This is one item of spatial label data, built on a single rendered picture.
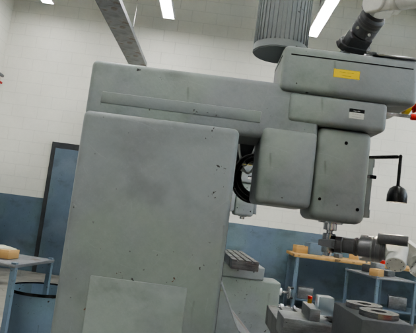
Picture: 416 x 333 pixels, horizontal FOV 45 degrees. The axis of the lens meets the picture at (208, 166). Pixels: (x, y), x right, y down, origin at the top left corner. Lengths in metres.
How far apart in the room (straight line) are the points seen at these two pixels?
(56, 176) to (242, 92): 7.05
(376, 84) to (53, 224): 7.28
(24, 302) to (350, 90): 2.55
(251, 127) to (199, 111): 0.19
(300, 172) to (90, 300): 0.79
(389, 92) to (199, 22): 7.26
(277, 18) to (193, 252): 0.86
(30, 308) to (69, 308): 1.93
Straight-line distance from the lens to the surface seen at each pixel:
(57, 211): 8.59
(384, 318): 1.25
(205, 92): 1.73
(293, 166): 1.70
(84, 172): 1.61
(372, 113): 1.79
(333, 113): 1.76
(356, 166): 1.77
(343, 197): 1.75
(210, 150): 1.57
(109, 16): 6.67
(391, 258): 1.75
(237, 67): 8.67
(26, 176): 8.84
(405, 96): 1.84
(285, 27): 1.83
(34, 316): 3.57
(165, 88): 1.74
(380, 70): 1.83
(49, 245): 8.64
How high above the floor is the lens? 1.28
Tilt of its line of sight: 5 degrees up
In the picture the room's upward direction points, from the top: 7 degrees clockwise
